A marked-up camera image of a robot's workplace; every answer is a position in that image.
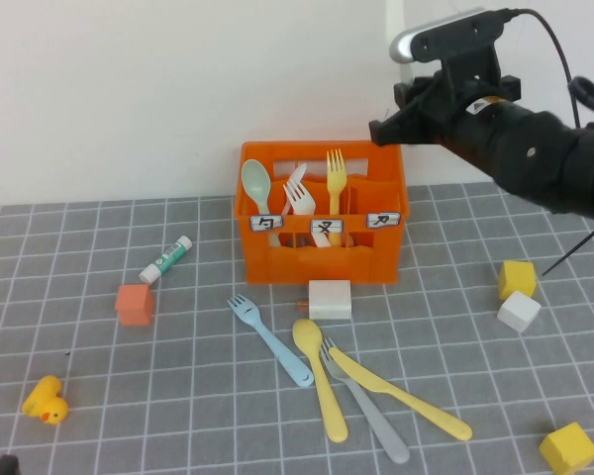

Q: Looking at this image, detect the green white glue stick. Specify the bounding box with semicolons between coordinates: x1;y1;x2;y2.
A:
139;235;193;284

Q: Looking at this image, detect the light blue plastic fork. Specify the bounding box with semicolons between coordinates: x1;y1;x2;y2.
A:
227;294;315;388

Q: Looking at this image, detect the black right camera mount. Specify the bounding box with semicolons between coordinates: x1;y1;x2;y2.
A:
438;43;522;100

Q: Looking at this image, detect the white foam cube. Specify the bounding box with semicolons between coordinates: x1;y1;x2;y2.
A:
497;290;543;333

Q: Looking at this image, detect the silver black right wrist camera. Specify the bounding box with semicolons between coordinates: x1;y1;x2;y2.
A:
389;7;507;65

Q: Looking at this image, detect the white eraser block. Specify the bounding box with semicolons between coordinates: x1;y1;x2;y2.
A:
296;279;353;321

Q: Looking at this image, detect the paper label spoon character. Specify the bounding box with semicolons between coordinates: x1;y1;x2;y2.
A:
249;214;284;233

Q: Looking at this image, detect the black zip tie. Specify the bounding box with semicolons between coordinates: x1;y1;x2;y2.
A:
541;221;594;277

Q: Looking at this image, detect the orange plastic cutlery holder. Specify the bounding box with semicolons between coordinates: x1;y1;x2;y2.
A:
233;141;410;286

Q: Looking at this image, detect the paper label fork character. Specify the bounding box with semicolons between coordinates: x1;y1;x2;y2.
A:
310;219;345;236

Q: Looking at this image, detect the black right camera cable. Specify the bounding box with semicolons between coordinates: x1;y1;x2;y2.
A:
502;8;594;133

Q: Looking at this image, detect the yellow plastic spoon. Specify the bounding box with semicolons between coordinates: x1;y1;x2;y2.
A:
291;319;349;443

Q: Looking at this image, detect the grey plastic fork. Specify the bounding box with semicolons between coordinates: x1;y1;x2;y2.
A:
320;336;411;464

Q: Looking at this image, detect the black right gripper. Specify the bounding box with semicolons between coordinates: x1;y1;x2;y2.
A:
368;68;479;149

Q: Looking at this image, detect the white fork in crate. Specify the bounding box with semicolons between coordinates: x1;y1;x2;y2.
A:
271;162;308;246

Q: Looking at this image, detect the paper label knife character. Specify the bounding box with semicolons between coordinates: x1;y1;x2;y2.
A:
365;211;402;230

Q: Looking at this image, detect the yellow plastic knife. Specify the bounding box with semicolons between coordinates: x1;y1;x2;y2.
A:
329;346;474;442

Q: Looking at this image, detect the pale green plastic spoon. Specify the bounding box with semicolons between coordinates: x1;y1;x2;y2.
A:
241;158;274;217

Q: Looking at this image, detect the yellow rubber duck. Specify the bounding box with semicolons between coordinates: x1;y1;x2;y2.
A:
21;374;69;426

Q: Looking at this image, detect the orange foam block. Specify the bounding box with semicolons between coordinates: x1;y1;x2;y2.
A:
114;283;154;327

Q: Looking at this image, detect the yellow foam cube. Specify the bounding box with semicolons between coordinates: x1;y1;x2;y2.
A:
539;422;594;475
497;260;537;301

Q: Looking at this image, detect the yellow plastic fork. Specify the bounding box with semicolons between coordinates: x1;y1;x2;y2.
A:
325;148;347;247

